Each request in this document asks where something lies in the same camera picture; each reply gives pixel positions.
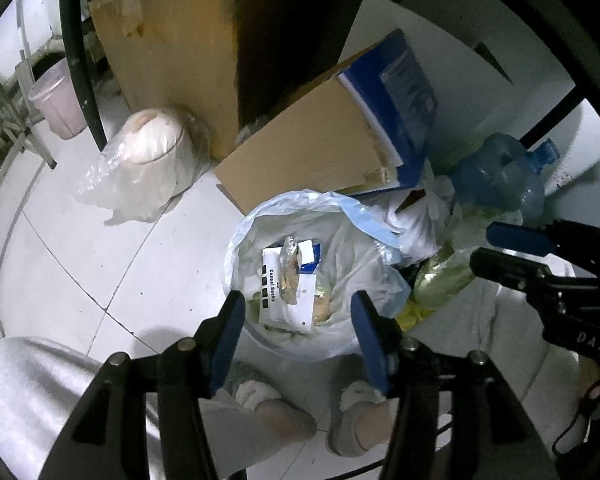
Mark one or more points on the person's right leg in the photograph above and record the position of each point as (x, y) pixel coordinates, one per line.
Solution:
(480, 340)

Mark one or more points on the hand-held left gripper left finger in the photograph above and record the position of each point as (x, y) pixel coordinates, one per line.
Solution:
(227, 345)

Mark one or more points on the trash bin with clear liner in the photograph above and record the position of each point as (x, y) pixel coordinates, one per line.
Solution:
(360, 260)

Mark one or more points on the black table brace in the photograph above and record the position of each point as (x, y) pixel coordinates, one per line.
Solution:
(550, 117)

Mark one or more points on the yellow-green plastic bag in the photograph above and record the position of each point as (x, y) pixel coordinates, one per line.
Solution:
(445, 275)

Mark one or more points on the white pot in plastic bag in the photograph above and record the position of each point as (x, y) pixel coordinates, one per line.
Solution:
(150, 145)

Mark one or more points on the blue plastic water jug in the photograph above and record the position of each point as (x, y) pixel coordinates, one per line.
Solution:
(495, 180)

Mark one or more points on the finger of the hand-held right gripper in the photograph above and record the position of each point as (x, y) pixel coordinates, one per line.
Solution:
(520, 237)
(505, 270)

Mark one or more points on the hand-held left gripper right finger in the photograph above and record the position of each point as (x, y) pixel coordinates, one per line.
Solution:
(370, 345)

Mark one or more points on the blue printed box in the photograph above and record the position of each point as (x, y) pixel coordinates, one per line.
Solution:
(405, 90)

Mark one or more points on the pink plastic bin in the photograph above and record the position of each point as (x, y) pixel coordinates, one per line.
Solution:
(60, 105)

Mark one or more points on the brown foil snack packet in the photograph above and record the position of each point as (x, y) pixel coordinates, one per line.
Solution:
(325, 310)

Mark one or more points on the grey fuzzy slipper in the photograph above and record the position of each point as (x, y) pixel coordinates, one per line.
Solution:
(355, 395)
(252, 390)

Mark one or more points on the large brown cardboard box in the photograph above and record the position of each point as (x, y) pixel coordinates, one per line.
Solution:
(170, 60)

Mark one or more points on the white sock package card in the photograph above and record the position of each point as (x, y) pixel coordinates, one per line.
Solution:
(305, 305)

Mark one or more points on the black table leg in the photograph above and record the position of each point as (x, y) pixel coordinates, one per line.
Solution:
(77, 60)

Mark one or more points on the clear snack wrapper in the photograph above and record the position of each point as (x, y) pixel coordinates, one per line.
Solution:
(292, 270)

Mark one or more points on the flat brown cardboard sheet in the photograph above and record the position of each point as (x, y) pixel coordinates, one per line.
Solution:
(305, 150)

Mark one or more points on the white plastic bag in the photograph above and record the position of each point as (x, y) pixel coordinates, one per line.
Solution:
(420, 230)

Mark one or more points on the person's right hand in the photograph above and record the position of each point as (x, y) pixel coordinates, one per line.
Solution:
(592, 382)

